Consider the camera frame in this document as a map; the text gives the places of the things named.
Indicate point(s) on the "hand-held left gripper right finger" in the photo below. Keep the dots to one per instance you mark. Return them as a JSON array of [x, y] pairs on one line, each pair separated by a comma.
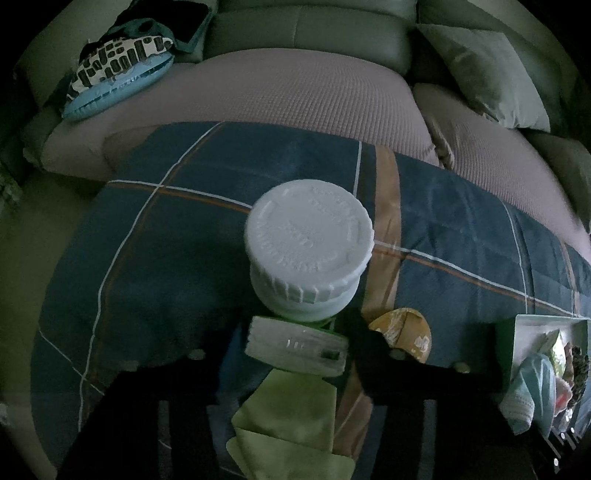
[[358, 353]]

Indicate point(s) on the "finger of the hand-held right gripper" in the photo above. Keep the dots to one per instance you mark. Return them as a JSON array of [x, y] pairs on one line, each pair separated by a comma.
[[570, 443]]

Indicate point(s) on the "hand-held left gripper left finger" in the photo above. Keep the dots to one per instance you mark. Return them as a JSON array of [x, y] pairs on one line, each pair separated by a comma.
[[235, 353]]

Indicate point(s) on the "pink and red chenille flower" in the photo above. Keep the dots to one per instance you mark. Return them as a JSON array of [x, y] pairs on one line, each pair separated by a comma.
[[562, 396]]

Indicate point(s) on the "green-edged white cardboard box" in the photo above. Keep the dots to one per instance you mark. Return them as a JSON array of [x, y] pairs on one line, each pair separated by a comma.
[[531, 341]]

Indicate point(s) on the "white-capped green label bottle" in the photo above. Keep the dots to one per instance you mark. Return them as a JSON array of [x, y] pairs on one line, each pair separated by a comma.
[[307, 249]]

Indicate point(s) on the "teal knitted cloth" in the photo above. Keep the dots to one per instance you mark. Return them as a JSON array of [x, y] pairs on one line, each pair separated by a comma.
[[531, 392]]

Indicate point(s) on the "light green cloth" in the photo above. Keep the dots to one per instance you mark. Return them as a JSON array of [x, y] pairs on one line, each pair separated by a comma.
[[286, 420]]

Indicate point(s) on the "blue plaid blanket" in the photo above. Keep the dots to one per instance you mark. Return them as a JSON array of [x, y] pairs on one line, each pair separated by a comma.
[[184, 240]]

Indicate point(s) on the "grey sofa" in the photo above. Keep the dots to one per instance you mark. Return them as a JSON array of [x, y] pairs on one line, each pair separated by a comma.
[[314, 97]]

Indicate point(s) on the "black-white patterned blue cushion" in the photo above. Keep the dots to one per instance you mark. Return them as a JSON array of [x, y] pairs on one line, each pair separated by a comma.
[[115, 69]]

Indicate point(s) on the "grey throw pillow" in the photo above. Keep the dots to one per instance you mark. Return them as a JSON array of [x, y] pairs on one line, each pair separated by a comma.
[[489, 69]]

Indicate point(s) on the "green sofa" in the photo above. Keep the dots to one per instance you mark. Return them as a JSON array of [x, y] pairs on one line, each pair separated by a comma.
[[304, 27]]

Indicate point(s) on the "black tablet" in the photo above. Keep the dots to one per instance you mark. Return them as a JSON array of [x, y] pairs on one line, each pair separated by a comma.
[[191, 25]]

